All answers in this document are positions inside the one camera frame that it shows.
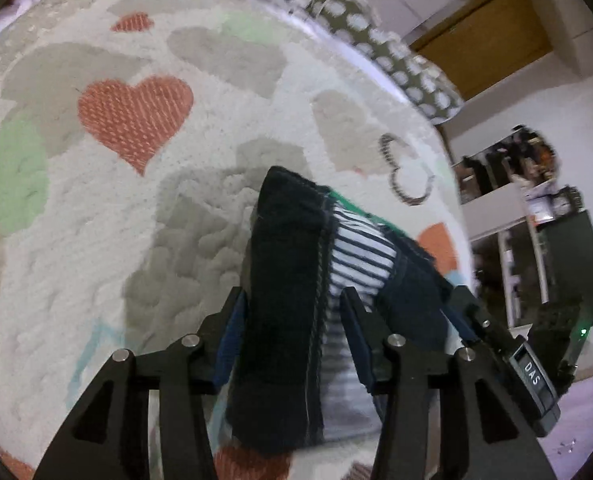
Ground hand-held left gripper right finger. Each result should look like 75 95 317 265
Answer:
340 287 559 480

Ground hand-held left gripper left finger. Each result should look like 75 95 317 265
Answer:
33 286 250 480

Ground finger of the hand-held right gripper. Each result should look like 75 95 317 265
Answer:
446 285 516 356

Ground dark denim pants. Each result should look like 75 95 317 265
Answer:
225 166 457 457

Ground dark cabinet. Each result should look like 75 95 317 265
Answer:
536 209 593 323

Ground cluttered white shelf unit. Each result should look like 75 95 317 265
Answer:
451 125 584 331

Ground heart-patterned quilted blanket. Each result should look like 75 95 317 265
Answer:
0 0 477 480

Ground olive white-dotted pillow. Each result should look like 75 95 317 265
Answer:
303 0 464 126

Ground wooden door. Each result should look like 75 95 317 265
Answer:
409 0 554 102

